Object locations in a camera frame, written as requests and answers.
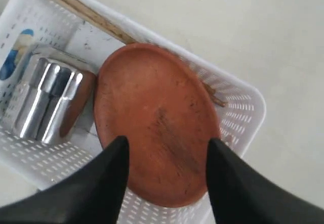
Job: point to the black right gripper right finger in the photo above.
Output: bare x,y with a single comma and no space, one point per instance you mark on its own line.
239,194

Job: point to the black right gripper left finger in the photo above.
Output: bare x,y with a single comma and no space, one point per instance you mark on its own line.
93,194

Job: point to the brown wooden plate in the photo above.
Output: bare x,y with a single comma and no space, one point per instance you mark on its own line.
150,96

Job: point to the blue chips bag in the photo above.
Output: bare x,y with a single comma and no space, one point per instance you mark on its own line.
24,40

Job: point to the clear faceted glass cup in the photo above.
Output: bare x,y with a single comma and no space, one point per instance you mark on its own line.
50,95

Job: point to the white perforated plastic basket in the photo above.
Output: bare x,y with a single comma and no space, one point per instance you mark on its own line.
44,166

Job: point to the wooden chopstick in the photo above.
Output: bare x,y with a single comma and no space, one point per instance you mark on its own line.
83,11

